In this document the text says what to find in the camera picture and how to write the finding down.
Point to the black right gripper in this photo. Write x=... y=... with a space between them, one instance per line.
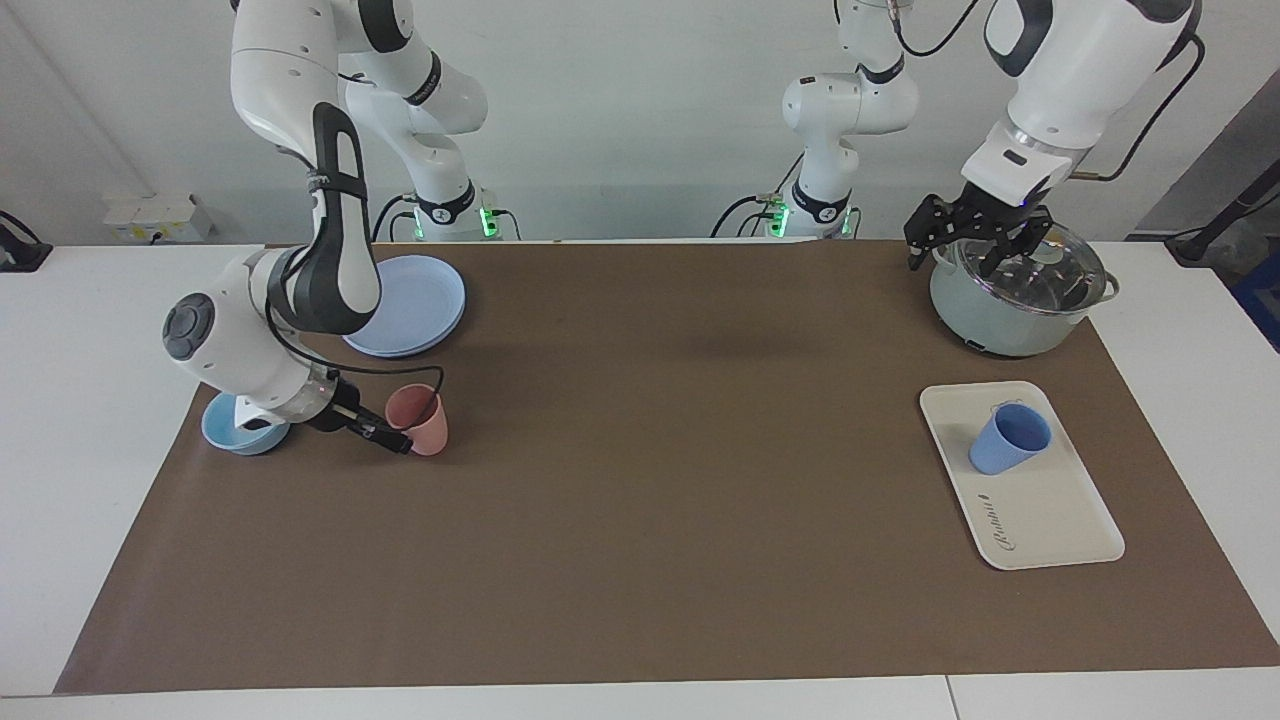
x=338 y=410

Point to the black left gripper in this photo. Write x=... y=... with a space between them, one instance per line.
x=975 y=220

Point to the pink plastic cup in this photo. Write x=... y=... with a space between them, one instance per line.
x=425 y=430

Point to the blue plastic cup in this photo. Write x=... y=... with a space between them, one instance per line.
x=1005 y=445

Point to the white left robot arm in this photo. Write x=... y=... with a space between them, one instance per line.
x=1070 y=90

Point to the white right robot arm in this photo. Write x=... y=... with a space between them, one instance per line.
x=280 y=70

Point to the cream tray with bear print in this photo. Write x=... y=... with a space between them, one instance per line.
x=1040 y=520

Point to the pale green cooking pot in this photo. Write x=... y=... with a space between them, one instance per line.
x=990 y=320

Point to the glass pot lid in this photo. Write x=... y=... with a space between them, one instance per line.
x=1065 y=285

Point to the blue plastic plate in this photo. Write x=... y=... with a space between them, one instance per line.
x=420 y=300

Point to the light blue bowl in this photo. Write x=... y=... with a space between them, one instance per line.
x=225 y=435

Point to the black stand leg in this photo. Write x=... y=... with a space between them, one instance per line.
x=1195 y=245

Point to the brown table mat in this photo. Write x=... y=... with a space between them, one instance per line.
x=650 y=500

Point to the blue crate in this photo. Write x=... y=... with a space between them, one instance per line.
x=1262 y=300

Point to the white power strip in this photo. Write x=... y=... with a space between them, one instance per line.
x=150 y=215

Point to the black clamp mount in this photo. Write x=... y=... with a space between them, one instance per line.
x=20 y=255

